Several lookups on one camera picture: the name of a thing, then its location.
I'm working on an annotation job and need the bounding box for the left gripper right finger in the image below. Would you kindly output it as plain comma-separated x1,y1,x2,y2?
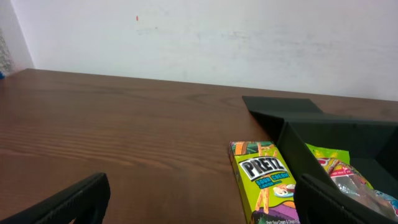
294,174,397,224

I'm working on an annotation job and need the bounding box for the green Haribo gummy bag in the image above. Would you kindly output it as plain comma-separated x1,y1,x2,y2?
306,144,397,221

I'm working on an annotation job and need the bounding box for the black open gift box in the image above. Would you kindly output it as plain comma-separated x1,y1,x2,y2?
243,96,397,197

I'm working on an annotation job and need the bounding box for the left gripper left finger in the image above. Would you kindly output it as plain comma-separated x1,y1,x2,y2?
1,172,111,224

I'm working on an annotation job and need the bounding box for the Pretz snack box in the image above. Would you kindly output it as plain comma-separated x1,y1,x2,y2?
229,141,300,224

